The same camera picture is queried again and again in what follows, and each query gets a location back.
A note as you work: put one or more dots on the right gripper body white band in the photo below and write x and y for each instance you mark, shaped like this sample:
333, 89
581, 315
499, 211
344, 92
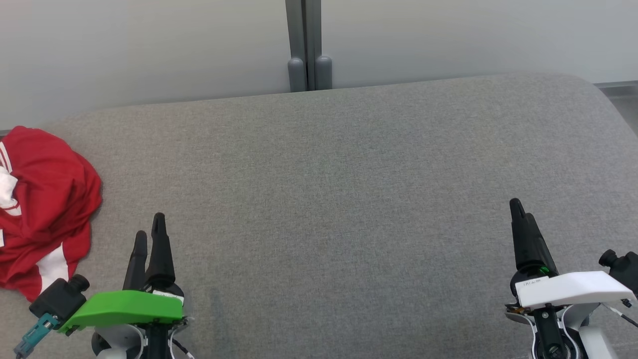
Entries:
573, 289

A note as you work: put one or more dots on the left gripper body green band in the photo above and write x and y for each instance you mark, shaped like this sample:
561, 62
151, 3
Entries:
129, 306

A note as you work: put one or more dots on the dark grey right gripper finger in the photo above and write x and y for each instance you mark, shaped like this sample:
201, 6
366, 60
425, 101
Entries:
539, 252
520, 239

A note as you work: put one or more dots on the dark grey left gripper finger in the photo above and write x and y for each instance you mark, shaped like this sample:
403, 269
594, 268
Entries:
160, 259
137, 264

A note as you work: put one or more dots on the red jersey shirt number print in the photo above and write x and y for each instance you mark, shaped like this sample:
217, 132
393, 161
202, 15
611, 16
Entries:
50, 169

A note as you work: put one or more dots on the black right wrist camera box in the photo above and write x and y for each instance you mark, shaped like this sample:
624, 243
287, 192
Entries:
625, 269

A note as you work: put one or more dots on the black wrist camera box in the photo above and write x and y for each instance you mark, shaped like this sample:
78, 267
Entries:
625, 269
60, 299

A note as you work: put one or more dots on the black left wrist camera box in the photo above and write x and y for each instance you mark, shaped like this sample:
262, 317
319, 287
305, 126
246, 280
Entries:
60, 299

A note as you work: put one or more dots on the grey partition post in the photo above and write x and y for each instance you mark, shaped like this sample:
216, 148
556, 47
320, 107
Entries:
309, 45

